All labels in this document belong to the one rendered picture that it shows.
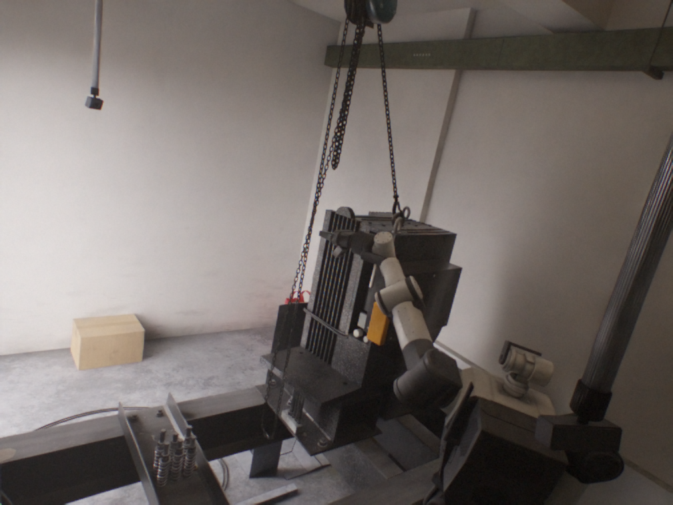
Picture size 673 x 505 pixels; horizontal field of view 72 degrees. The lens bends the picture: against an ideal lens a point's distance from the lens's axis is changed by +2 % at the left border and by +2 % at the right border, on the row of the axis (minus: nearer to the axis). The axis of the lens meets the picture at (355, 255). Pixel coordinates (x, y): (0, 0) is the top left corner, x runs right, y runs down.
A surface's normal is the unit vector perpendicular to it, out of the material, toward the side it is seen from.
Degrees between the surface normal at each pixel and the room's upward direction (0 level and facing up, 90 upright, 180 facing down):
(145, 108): 90
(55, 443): 0
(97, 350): 90
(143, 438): 0
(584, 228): 90
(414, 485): 0
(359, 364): 90
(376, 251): 124
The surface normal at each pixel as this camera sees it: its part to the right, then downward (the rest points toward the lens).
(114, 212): 0.59, 0.31
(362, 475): -0.78, 0.00
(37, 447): 0.20, -0.95
